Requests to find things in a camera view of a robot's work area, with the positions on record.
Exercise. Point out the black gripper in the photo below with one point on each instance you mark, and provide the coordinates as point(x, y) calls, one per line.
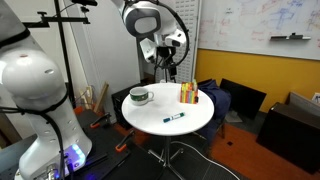
point(165, 52)

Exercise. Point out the teal marker pen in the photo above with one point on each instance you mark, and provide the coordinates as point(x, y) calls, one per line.
point(174, 117)

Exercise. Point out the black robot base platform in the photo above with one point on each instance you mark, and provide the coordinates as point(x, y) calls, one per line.
point(106, 150)

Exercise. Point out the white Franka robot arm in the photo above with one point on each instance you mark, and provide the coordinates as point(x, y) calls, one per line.
point(33, 80)

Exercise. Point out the green and white cup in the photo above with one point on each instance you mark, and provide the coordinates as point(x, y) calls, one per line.
point(139, 96)

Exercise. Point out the colourful striped block box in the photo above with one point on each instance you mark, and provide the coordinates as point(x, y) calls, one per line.
point(189, 94)

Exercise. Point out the round white table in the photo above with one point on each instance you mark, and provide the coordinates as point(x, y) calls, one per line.
point(166, 110)

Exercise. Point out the blue cloth covered chair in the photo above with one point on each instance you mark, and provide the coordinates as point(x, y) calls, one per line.
point(216, 96)

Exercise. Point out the black box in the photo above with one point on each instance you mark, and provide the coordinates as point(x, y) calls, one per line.
point(118, 106)

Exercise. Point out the wooden sticks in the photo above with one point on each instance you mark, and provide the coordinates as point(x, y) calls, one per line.
point(100, 98)

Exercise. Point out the black flat panel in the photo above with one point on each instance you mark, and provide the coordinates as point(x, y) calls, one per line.
point(245, 98)

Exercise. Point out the black stand with crossbar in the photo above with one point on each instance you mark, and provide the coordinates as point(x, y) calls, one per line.
point(63, 50)

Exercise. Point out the whiteboard tray with eraser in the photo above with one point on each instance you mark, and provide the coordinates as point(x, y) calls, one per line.
point(290, 37)

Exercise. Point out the black cabinet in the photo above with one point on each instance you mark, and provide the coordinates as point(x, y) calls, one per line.
point(290, 136)

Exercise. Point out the grey board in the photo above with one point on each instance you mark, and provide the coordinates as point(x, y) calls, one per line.
point(305, 103)

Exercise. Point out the wall whiteboard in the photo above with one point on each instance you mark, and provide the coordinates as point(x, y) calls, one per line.
point(253, 23)

